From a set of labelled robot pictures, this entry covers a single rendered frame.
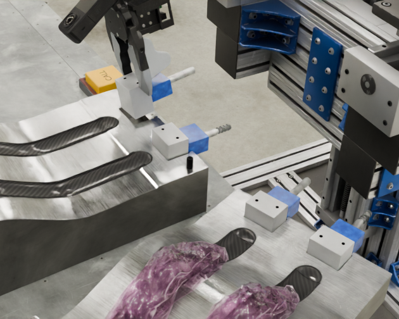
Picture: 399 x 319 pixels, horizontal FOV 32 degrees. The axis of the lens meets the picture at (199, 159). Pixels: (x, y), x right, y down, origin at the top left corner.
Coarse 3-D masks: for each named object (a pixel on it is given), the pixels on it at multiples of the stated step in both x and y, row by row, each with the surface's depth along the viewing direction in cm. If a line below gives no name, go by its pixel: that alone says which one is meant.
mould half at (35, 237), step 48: (96, 96) 118; (96, 144) 108; (144, 144) 108; (96, 192) 100; (144, 192) 99; (192, 192) 105; (0, 240) 89; (48, 240) 94; (96, 240) 99; (0, 288) 94
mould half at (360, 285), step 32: (224, 224) 99; (256, 224) 100; (288, 224) 100; (128, 256) 88; (256, 256) 95; (288, 256) 95; (352, 256) 95; (96, 288) 86; (224, 288) 85; (320, 288) 91; (352, 288) 91; (384, 288) 93
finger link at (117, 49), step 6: (114, 36) 109; (114, 42) 110; (120, 42) 109; (114, 48) 111; (120, 48) 109; (126, 48) 110; (120, 54) 110; (126, 54) 111; (120, 60) 111; (126, 60) 111; (120, 66) 112; (126, 66) 112; (126, 72) 113
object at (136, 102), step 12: (132, 72) 113; (180, 72) 115; (192, 72) 116; (120, 84) 110; (132, 84) 110; (156, 84) 111; (168, 84) 112; (120, 96) 113; (132, 96) 109; (144, 96) 110; (156, 96) 112; (132, 108) 110; (144, 108) 111
